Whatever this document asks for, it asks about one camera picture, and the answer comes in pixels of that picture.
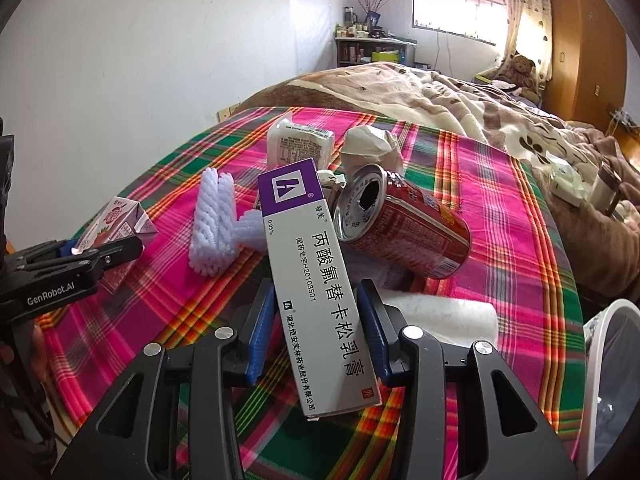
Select pink and green plaid blanket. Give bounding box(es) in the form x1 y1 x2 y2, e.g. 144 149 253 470
37 105 586 480

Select brown teddy bear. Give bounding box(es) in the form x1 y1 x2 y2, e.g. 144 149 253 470
495 54 543 98

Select brown floral blanket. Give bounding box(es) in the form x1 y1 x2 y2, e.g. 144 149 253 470
235 61 640 306

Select brown and white thermos cup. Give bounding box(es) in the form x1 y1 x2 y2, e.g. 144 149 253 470
590 161 622 216

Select red drink can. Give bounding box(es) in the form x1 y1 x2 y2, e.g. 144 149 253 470
332 164 472 280

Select patterned curtain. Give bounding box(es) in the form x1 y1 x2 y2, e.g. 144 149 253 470
501 0 553 81

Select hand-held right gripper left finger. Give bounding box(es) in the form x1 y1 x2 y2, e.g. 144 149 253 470
50 277 278 480

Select purple and white medicine box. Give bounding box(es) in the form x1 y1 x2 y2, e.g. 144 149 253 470
257 158 385 419

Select window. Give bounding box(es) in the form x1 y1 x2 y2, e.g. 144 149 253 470
411 0 508 46

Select wooden wardrobe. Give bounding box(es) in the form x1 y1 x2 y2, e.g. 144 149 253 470
542 0 631 126

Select white packets on blanket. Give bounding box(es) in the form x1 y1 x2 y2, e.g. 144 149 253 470
547 155 593 207

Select crumpled white wrapper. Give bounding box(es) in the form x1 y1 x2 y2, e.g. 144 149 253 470
341 126 405 175

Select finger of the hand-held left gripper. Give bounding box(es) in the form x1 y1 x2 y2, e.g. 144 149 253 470
12 240 81 267
72 236 146 276

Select row of cosmetic bottles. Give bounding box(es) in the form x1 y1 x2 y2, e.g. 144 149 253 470
334 5 391 39

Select small shelf unit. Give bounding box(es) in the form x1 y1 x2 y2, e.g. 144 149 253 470
334 35 418 67

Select white trash bin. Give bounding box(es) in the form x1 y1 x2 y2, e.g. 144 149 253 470
582 299 640 480

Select vase with dry branches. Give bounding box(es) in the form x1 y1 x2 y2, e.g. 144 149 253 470
345 0 406 31

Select white plastic food packet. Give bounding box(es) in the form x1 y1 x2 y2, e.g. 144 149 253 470
266 112 335 171

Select white foam net sleeve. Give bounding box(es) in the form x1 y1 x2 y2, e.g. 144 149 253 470
189 166 266 277

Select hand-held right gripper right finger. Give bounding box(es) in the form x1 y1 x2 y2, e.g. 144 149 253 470
355 279 581 480

